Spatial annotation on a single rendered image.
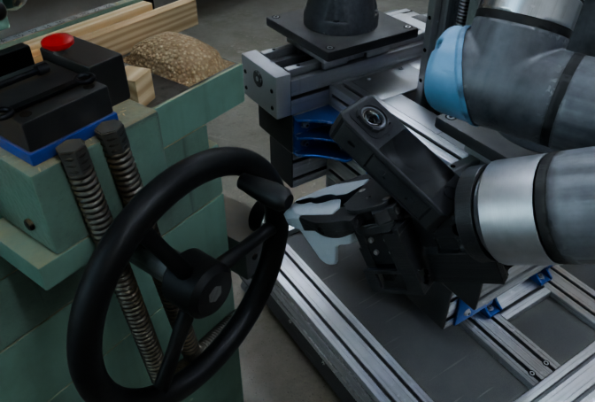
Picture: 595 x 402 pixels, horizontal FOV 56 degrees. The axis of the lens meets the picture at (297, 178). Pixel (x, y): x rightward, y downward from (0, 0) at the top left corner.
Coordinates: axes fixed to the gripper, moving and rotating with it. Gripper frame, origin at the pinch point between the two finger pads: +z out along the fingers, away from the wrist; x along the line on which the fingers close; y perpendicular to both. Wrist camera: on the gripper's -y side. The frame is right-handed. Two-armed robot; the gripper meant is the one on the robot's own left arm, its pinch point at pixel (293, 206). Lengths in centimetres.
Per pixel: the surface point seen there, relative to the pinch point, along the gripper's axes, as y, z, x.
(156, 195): -8.0, 1.7, -11.4
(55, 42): -23.0, 12.4, -7.1
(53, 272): -4.6, 13.9, -17.7
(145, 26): -23.4, 31.8, 16.7
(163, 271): 1.1, 11.5, -9.4
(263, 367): 60, 73, 31
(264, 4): -28, 223, 245
